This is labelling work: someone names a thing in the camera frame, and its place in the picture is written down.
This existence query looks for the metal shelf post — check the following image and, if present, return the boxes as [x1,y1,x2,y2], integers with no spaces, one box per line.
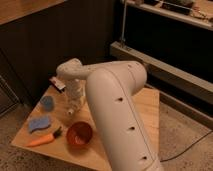
[120,0,127,47]

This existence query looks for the black floor cable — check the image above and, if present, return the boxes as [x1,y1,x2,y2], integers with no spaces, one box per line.
[160,130,213,163]

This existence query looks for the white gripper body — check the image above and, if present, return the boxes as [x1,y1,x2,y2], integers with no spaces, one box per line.
[66,79,84,99]

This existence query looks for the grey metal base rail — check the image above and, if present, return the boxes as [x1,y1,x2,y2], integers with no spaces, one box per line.
[110,42,213,130]

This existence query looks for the small red white box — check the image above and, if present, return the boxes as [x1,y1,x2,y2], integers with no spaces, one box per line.
[50,76,65,92]

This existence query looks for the orange toy carrot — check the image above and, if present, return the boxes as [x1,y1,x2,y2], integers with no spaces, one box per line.
[27,127,62,147]

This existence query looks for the blue sponge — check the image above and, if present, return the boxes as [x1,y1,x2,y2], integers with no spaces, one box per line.
[28,115,51,133]

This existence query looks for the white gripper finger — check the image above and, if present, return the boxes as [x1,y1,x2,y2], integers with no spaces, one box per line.
[76,97,84,110]
[68,99,75,111]

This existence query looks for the wooden shelf with clutter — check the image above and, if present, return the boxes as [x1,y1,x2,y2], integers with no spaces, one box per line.
[127,0,213,31]

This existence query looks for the brown ceramic bowl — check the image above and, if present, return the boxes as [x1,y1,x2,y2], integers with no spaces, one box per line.
[66,121,93,148]

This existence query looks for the small white bottle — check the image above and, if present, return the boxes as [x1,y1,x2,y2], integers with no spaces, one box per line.
[67,108,74,116]

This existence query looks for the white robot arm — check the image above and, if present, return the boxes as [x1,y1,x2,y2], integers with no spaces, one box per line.
[56,59,164,171]

